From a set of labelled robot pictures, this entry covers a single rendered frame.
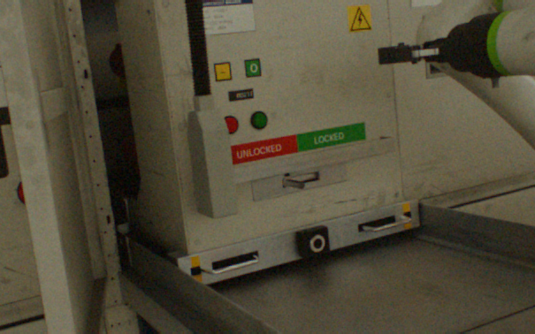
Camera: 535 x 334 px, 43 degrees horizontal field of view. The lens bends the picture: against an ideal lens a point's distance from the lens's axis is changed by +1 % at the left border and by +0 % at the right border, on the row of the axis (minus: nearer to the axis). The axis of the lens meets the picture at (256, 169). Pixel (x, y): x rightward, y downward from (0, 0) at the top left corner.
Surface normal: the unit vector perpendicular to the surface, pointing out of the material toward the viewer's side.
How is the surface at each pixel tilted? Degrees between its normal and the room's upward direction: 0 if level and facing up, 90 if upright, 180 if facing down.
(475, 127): 90
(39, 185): 90
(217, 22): 90
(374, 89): 90
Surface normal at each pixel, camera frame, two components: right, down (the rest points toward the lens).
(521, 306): -0.11, -0.98
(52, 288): 0.19, 0.14
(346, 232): 0.46, 0.09
